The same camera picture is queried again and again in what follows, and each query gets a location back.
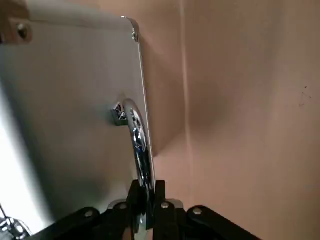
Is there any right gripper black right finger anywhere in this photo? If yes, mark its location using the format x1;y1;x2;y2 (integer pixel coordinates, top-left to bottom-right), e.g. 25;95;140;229
152;179;262;240

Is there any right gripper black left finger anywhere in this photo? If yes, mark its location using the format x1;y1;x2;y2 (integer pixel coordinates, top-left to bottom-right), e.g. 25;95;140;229
24;179;141;240

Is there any silver aluminium medical case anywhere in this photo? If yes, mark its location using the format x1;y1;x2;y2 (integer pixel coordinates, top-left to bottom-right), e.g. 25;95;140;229
0;0;158;240

